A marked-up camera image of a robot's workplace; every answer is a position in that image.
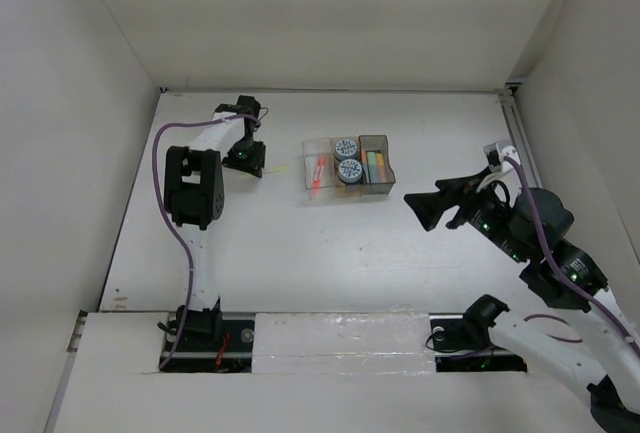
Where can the orange cap highlighter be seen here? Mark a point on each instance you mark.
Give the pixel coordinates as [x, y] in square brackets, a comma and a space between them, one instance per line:
[381, 166]

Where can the red slim pen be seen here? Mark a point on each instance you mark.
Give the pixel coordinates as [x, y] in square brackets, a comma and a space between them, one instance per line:
[316, 191]

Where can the pink slim pen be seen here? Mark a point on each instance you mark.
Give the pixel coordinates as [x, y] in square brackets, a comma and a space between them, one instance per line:
[318, 172]

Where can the clear plastic bin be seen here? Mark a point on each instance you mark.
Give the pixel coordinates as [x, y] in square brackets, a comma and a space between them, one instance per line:
[311, 149]

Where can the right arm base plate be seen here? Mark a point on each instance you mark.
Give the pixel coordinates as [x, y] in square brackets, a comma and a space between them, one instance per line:
[456, 351]

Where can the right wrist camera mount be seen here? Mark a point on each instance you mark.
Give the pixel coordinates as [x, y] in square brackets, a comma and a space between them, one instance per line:
[501, 156]

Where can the blue cleaning gel jar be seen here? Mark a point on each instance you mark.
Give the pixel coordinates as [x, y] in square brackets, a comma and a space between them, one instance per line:
[350, 171]

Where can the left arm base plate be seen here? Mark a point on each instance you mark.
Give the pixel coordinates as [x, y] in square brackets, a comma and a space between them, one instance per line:
[231, 353]

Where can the smoky grey plastic bin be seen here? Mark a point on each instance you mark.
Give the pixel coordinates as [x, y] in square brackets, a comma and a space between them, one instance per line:
[378, 144]

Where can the aluminium rail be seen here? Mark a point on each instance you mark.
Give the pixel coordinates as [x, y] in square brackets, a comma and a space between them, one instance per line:
[517, 133]

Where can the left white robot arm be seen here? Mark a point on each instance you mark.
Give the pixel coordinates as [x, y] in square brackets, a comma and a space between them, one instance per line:
[191, 197]

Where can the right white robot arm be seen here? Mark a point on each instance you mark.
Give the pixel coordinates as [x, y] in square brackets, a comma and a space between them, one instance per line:
[530, 229]

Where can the yellow-orange cap highlighter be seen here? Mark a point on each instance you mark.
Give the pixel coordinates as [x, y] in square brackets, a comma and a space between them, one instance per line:
[372, 166]

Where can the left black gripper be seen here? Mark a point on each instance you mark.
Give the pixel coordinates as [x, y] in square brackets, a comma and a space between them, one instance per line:
[254, 166]

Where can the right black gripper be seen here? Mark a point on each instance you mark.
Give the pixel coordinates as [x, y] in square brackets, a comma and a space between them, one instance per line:
[429, 206]

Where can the green cap highlighter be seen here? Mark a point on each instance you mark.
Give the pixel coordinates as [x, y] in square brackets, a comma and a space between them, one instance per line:
[364, 162]

